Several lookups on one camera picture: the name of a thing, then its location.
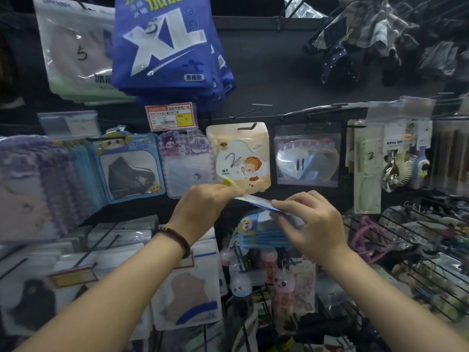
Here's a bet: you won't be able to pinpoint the person's left hand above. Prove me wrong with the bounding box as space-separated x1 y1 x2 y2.
168 183 245 247

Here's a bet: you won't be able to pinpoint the person's right hand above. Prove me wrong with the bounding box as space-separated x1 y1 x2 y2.
271 190 349 267

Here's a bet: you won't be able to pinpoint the purple checked packet blue mask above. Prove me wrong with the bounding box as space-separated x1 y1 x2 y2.
158 129 215 199

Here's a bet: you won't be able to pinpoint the blue cartoon packet grey mask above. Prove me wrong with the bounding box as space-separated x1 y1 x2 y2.
234 194 292 218

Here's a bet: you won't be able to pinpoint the stack of blue cartoon packets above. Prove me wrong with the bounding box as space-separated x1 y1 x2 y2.
229 208 305 253

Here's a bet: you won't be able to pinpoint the cream cartoon girl packet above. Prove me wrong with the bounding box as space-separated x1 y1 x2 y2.
206 122 272 196

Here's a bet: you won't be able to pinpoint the blue cartoon packet dark mask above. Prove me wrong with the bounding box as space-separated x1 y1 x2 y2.
89 126 167 205

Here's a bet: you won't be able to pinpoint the purple checked packet pink mask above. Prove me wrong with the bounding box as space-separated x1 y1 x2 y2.
0 135 74 243

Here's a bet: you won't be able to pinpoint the pale green mask packet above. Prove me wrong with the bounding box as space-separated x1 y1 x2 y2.
32 0 137 106

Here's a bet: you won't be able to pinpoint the person's left forearm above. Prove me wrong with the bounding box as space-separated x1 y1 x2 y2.
14 230 191 352

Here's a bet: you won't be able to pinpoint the pink plush toy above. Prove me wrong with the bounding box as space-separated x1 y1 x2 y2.
350 215 385 264

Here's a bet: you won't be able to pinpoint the red yellow price tag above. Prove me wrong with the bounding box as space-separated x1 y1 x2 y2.
46 266 99 289
174 252 195 270

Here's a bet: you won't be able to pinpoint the small pink cap bottle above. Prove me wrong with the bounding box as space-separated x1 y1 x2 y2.
260 249 279 286

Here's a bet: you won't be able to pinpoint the clear packet purple trim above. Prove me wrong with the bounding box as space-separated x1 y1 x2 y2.
274 124 342 188

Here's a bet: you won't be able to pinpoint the pale tall packet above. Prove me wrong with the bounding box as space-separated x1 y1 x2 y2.
353 120 384 215

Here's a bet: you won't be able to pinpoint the blue white bunny toy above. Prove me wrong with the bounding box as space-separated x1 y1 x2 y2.
229 269 254 301

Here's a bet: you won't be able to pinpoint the silver keyring bunch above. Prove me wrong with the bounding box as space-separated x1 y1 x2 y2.
381 150 401 193

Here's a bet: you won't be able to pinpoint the white price tag with barcode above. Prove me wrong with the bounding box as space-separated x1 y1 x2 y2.
145 102 199 133

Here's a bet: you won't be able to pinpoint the white spiky hairbrush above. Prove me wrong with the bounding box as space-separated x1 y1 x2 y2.
397 154 418 188

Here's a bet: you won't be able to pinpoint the assorted small hair clips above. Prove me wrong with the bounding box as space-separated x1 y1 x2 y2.
381 205 469 261

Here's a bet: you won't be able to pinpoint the navy cartoon hairbrush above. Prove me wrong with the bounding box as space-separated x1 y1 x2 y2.
412 146 432 190

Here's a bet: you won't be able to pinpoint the clear tag holder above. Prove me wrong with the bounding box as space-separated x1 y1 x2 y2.
399 95 437 120
366 101 402 123

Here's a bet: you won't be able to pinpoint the row of brown comb packets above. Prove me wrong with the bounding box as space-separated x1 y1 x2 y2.
430 119 469 197

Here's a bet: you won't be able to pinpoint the clear holder white paper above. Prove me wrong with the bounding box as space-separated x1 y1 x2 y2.
37 110 102 140

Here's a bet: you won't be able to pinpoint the navy dotted headband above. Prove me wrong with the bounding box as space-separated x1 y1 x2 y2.
320 44 362 86

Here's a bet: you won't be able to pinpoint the bunch of grey checked scrunchies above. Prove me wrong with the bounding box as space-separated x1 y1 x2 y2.
417 40 462 76

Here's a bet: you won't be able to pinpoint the crumpled clear packet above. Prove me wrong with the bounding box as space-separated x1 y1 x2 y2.
284 0 327 19

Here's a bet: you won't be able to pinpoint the dark beaded bracelet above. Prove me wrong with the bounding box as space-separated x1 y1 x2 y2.
153 226 192 259

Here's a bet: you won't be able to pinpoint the pink bunny keychain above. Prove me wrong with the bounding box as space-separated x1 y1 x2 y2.
273 269 297 318

